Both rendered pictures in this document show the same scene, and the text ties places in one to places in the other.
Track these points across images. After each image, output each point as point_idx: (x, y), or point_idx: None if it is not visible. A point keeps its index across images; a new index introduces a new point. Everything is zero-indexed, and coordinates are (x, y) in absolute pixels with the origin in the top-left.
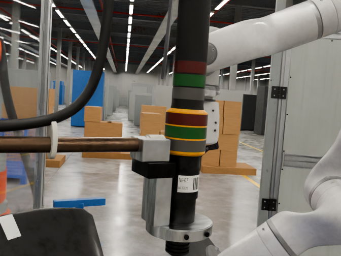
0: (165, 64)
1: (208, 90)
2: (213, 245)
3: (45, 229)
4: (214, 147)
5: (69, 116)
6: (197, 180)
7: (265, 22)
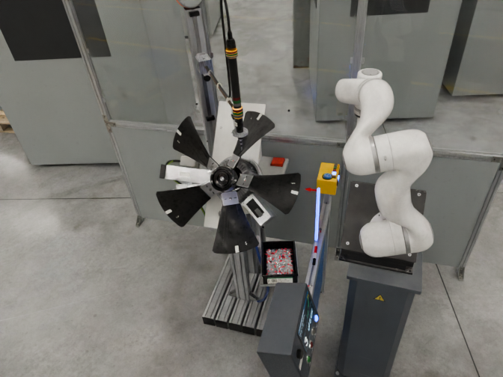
0: None
1: (354, 110)
2: None
3: (262, 122)
4: None
5: (228, 97)
6: (236, 123)
7: (357, 84)
